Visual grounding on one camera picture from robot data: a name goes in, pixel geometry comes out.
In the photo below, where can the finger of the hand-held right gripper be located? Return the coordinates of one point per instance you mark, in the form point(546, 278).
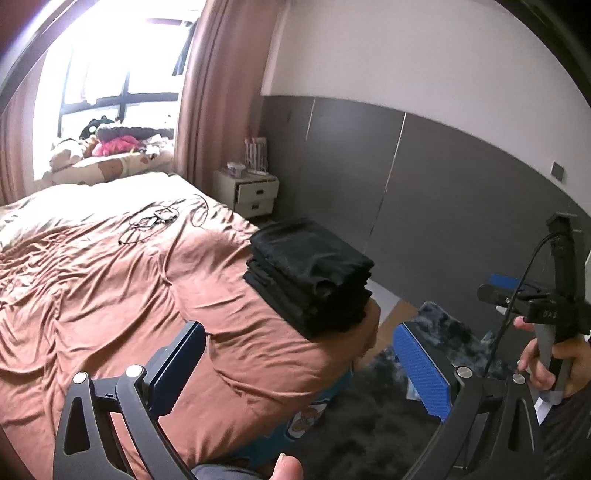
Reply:
point(494, 295)
point(505, 280)

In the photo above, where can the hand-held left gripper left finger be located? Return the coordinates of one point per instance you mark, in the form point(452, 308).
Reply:
point(178, 369)

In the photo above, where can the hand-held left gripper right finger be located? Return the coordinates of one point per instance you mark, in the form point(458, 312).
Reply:
point(422, 369)

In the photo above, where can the black pants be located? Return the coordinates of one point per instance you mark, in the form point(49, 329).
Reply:
point(309, 277)

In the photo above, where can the person's right forearm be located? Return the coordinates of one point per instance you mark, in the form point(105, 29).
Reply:
point(568, 438)

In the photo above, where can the person's right hand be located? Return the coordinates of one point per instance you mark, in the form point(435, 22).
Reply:
point(572, 364)

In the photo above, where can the person's left hand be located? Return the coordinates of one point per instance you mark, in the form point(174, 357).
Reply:
point(288, 466)

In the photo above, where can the dark grey shaggy rug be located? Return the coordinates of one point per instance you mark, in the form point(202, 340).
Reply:
point(369, 415)

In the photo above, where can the brown blanket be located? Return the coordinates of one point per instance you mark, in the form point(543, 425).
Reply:
point(115, 300)

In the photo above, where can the blue printed bed sheet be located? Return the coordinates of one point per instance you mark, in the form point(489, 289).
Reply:
point(300, 415)

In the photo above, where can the cream nightstand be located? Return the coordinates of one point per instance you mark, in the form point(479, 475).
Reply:
point(251, 194)

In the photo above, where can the cream bed sheet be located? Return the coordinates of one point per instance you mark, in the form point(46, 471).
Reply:
point(92, 198)

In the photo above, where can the white cup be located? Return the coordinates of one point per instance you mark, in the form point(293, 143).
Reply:
point(237, 170)

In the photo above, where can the patterned long pillow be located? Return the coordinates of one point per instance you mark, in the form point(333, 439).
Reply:
point(120, 166)

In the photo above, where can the pink cloth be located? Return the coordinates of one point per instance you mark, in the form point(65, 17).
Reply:
point(113, 146)

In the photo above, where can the black and white plush toy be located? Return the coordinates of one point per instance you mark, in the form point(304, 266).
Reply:
point(99, 124)

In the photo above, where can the brown curtain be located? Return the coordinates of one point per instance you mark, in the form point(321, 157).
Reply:
point(207, 92)
point(14, 152)

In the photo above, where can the window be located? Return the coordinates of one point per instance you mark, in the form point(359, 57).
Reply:
point(120, 69)

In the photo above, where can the hanging dark garment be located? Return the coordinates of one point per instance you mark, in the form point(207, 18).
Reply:
point(184, 46)

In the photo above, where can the grey wall switch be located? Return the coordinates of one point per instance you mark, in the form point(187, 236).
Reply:
point(557, 170)

